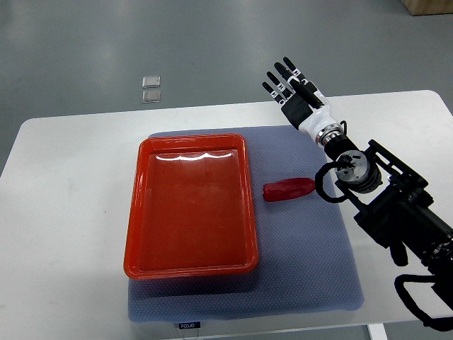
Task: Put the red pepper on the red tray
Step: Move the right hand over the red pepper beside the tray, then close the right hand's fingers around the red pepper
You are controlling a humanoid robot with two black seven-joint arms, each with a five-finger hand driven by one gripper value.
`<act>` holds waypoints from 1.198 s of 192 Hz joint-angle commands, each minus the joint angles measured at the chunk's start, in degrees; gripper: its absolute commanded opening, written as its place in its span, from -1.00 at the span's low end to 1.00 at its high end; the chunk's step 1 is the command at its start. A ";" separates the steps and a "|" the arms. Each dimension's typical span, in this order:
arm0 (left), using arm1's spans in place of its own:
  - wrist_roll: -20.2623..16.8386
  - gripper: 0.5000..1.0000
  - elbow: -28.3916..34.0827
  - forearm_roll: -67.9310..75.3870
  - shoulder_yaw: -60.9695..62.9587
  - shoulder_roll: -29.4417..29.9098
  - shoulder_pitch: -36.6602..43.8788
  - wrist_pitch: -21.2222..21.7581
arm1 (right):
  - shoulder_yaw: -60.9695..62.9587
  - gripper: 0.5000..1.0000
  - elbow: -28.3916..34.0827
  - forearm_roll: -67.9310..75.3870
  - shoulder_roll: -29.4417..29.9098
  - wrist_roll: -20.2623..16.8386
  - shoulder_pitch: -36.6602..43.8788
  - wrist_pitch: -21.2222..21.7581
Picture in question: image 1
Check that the lower silver floor plate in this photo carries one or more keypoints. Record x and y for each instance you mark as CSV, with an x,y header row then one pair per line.
x,y
151,96

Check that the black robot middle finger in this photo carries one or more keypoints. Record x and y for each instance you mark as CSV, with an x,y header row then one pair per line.
x,y
285,73

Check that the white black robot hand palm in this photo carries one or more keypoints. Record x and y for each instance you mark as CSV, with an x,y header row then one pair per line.
x,y
315,121

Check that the upper silver floor plate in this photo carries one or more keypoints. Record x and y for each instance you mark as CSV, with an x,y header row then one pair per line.
x,y
151,82

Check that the white table leg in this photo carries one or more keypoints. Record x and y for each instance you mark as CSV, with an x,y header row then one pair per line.
x,y
377,332

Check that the cardboard box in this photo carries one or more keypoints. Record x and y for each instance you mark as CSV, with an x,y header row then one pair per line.
x,y
428,7

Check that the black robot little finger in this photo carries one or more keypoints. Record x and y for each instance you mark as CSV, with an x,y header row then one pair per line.
x,y
275,95

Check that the silver floor plate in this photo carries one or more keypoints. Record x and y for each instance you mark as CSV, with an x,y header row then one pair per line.
x,y
151,96
151,82

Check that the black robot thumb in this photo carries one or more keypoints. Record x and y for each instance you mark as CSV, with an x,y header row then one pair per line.
x,y
306,94

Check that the blue-grey honeycomb mat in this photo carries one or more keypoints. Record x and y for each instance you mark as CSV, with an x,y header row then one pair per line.
x,y
305,259

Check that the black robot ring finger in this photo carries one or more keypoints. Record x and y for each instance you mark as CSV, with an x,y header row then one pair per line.
x,y
285,92

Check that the red plastic tray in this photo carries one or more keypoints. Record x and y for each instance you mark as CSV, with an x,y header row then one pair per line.
x,y
192,209

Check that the black table label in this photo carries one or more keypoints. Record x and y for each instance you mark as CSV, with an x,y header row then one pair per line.
x,y
189,325

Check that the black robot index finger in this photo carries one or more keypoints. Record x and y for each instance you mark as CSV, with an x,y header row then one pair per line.
x,y
293,69

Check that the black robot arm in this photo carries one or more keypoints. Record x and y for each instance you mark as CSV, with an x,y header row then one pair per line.
x,y
392,203

